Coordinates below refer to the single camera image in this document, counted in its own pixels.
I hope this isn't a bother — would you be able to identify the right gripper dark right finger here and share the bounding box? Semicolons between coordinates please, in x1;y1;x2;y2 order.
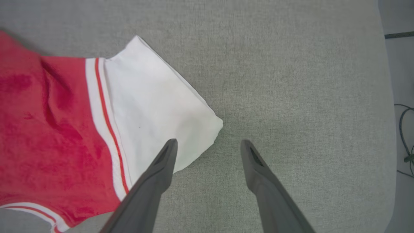
241;140;316;233

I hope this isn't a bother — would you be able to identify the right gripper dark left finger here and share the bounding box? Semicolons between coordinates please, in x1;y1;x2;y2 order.
100;139;179;233

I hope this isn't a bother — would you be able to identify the red and white garment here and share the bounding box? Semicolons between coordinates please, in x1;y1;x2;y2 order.
0;30;223;233

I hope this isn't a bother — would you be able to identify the grey fabric sofa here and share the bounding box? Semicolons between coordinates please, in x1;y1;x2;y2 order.
0;0;398;233

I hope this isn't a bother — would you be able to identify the dark baseboard strip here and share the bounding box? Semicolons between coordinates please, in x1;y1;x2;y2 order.
384;31;414;39

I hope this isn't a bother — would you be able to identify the black floor cable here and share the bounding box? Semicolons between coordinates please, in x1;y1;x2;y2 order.
394;104;414;178

